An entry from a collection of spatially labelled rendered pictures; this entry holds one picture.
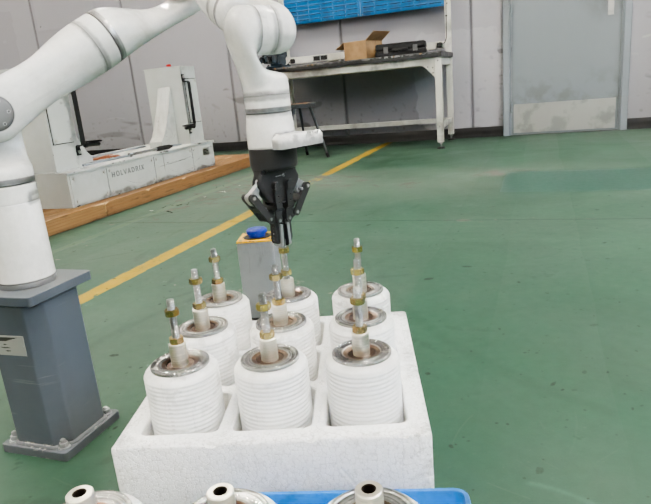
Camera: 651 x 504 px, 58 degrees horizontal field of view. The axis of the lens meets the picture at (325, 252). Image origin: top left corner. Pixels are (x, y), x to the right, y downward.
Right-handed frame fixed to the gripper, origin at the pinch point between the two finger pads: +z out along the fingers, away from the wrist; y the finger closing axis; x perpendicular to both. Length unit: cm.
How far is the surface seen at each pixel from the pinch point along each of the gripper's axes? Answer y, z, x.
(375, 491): 32, 7, 46
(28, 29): -216, -106, -666
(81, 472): 32, 36, -20
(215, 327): 15.7, 10.3, 1.4
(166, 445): 31.4, 17.6, 11.8
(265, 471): 23.7, 21.6, 20.7
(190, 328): 18.0, 10.5, -1.8
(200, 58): -309, -55, -471
